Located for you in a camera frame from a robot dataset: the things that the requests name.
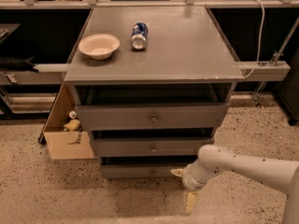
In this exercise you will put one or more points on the open cardboard box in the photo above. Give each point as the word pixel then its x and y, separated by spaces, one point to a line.
pixel 63 144

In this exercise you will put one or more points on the dark cabinet at right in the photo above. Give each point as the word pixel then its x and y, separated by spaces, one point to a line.
pixel 288 91

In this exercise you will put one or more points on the grey top drawer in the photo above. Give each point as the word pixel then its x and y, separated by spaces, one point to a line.
pixel 125 117

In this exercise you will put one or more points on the grey drawer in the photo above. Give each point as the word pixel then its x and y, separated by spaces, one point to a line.
pixel 129 147
pixel 139 171
pixel 125 117

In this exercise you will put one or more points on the black cloth on shelf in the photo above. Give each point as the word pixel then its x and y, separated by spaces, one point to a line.
pixel 17 64

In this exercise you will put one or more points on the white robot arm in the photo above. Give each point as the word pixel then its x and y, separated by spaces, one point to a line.
pixel 212 160

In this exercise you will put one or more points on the grey drawer cabinet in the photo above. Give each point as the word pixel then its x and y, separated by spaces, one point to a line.
pixel 185 62

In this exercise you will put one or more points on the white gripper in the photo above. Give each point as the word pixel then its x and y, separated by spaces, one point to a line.
pixel 188 178

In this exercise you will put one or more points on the grey metal rail frame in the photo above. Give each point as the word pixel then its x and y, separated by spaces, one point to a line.
pixel 59 68

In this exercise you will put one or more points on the grey middle drawer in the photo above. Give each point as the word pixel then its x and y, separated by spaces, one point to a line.
pixel 129 147

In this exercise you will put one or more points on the white bottle in box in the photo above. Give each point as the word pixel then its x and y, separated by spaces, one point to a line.
pixel 72 114

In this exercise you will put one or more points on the blue soda can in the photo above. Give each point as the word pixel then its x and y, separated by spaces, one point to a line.
pixel 139 36

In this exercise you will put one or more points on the grey bottom drawer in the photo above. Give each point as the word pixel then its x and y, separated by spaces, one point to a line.
pixel 139 171

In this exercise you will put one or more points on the yellow item in box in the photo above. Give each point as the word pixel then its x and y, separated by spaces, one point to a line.
pixel 72 125

